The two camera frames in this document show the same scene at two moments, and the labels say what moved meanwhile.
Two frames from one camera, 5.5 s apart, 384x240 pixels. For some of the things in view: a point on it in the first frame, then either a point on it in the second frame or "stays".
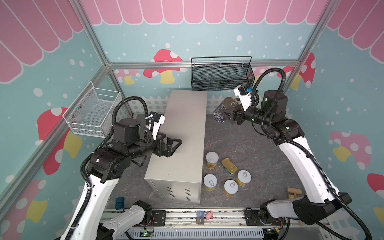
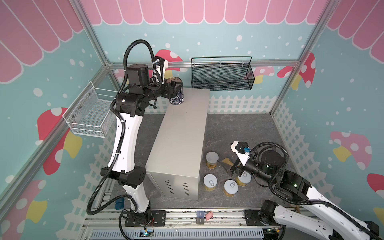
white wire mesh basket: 89,114 stays
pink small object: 209,215 stays
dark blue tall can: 227,104 to 179,98
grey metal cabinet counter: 177,178 stays
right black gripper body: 238,111 to 236,169
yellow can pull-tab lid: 231,186 stays
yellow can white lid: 211,159 stays
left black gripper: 168,151 to 170,90
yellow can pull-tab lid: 210,180 stays
